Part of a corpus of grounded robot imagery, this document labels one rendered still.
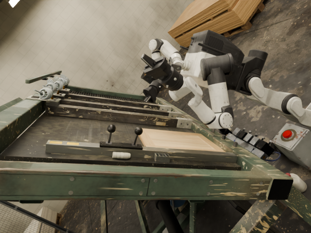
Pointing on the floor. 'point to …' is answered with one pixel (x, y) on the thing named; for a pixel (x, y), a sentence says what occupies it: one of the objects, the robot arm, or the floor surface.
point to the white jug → (298, 182)
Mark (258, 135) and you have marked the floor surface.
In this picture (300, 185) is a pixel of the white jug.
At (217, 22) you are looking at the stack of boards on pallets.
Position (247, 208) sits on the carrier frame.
